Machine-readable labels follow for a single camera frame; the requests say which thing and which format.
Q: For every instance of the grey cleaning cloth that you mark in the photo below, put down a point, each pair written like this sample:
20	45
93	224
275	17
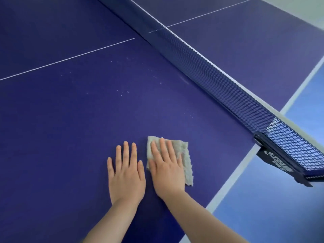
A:
186	161

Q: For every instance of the person's right forearm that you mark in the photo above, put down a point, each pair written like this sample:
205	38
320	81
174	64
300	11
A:
202	220

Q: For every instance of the person's left hand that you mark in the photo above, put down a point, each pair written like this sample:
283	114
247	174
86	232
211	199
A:
126	182

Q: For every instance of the blue table tennis table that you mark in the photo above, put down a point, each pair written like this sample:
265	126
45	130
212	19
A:
76	111

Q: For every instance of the black net post clamp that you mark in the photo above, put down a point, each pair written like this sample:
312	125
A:
281	163

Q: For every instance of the person's left forearm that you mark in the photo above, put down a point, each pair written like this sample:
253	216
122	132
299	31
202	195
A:
111	222

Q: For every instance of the person's right hand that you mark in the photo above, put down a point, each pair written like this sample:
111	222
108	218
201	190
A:
168	177

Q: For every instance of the dark blue table tennis net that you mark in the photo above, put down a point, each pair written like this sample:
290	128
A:
215	78

